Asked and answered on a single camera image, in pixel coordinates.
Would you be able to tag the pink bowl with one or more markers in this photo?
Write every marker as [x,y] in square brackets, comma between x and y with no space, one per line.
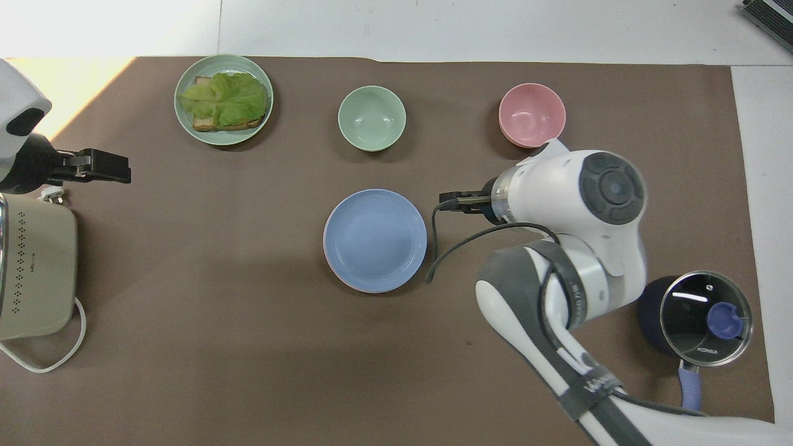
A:
[531,113]

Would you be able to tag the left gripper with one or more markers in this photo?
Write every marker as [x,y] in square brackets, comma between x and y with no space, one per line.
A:
[34,164]

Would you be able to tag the green lettuce leaf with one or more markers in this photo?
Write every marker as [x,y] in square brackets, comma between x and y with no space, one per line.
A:
[232,99]

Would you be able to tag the toast slice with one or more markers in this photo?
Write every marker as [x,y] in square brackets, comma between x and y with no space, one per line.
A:
[207,124]

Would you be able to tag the dark striped device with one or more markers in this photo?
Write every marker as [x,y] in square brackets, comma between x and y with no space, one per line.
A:
[771,15]

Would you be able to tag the dark blue pot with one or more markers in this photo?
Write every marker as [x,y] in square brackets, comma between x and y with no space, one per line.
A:
[650,316]

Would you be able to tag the beige toaster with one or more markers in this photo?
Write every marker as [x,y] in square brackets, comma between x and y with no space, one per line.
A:
[37,272]

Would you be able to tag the green bowl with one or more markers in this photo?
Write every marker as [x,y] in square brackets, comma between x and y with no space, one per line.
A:
[372,118]

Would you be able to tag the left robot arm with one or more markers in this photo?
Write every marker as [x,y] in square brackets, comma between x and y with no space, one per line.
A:
[15,93]

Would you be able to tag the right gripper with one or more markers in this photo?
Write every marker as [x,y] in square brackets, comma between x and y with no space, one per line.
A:
[489,201]

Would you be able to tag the glass pot lid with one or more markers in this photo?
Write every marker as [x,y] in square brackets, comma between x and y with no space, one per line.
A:
[694,322]

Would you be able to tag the blue plate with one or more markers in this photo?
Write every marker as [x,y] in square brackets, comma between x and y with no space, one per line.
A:
[376,238]

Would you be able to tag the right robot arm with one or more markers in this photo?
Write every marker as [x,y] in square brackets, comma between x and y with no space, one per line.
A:
[557,186]

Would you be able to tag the green plate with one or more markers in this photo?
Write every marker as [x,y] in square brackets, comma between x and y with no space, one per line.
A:
[186,121]

